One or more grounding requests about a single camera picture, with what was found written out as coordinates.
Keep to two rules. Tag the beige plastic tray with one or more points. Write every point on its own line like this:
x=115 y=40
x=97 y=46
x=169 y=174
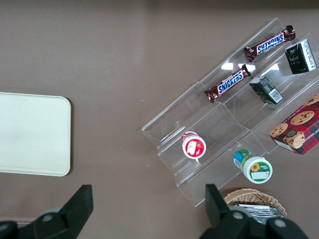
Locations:
x=32 y=134

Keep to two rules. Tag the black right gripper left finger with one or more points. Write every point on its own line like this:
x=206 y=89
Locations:
x=74 y=211

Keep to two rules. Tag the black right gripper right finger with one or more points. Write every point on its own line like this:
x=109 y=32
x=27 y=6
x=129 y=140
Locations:
x=219 y=214

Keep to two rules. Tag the Snickers chocolate bar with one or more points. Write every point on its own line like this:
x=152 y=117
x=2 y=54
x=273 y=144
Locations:
x=228 y=83
x=270 y=43

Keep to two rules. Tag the green sunflower lidded cup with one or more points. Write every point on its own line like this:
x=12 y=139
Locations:
x=255 y=169

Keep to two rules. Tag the red tartan cookie box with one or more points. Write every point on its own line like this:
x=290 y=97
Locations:
x=299 y=127

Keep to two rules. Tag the stacked aluminium foil trays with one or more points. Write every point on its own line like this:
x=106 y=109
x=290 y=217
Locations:
x=259 y=211

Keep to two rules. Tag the light wicker basket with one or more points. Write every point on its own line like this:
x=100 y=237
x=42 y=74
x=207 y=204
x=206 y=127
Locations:
x=249 y=196

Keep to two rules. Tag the clear acrylic stepped stand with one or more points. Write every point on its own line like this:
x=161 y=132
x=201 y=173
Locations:
x=219 y=124

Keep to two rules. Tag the dark green small carton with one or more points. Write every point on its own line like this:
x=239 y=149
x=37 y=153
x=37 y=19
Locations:
x=299 y=57
x=266 y=90

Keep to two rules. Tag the red strawberry yogurt cup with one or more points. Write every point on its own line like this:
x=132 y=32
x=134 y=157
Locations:
x=194 y=147

